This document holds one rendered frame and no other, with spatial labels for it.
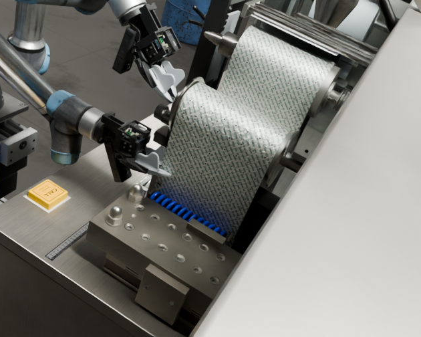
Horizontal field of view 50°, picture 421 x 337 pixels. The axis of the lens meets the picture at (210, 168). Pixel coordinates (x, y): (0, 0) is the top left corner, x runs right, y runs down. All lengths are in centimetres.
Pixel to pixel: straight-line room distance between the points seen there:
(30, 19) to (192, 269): 96
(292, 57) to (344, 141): 94
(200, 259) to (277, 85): 47
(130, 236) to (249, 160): 31
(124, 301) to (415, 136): 87
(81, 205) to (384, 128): 105
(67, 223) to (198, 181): 36
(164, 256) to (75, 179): 44
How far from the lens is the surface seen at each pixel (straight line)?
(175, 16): 493
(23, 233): 116
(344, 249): 16
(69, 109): 117
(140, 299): 104
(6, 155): 166
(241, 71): 118
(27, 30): 160
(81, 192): 128
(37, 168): 276
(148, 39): 102
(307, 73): 115
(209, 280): 98
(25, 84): 127
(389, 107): 30
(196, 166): 104
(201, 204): 109
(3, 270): 125
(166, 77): 102
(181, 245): 103
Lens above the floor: 175
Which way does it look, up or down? 34 degrees down
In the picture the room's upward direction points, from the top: 21 degrees clockwise
